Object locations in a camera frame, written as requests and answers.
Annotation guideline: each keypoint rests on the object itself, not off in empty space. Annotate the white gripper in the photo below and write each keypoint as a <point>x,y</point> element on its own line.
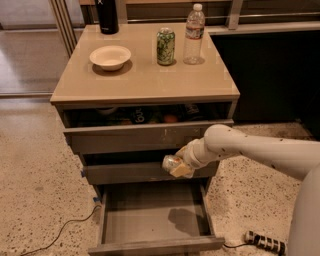
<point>191,156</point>

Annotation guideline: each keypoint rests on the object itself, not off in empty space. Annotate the silver 7up can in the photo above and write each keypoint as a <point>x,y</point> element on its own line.
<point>169,161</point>

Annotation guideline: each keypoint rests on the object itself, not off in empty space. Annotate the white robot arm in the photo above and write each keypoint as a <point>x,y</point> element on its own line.
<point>299,159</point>

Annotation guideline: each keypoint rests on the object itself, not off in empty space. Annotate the grey middle drawer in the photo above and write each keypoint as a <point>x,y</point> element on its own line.
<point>126,167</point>

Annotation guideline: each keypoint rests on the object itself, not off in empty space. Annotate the grey drawer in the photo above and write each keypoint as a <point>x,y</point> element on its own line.
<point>94,131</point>
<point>155,219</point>
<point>126,167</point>

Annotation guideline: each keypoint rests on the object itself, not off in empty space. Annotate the grey bottom drawer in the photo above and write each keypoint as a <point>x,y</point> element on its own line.
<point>155,219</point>

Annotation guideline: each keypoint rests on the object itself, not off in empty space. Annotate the grey drawer cabinet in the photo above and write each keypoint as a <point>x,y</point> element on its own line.
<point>141,81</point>

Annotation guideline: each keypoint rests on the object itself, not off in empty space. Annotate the grey top drawer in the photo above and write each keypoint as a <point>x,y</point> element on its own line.
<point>94,131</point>

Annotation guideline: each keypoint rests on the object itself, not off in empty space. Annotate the green soda can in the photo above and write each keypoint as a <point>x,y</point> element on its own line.
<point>165,46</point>

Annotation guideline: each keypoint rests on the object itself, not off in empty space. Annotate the orange fruit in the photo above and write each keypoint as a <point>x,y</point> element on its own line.
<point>170,118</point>

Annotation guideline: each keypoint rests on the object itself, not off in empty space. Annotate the dark snack bag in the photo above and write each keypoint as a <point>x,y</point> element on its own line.
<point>141,115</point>

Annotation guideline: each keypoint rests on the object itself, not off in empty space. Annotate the white bowl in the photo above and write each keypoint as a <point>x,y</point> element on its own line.
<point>110,58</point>

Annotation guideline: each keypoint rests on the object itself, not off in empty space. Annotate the black power strip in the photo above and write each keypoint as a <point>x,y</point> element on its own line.
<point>266,243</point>

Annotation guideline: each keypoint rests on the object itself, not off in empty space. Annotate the clear plastic water bottle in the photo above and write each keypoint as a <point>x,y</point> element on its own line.
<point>193,35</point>

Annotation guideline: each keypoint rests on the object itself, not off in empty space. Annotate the black thermos bottle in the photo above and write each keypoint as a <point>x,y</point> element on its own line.
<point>107,16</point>

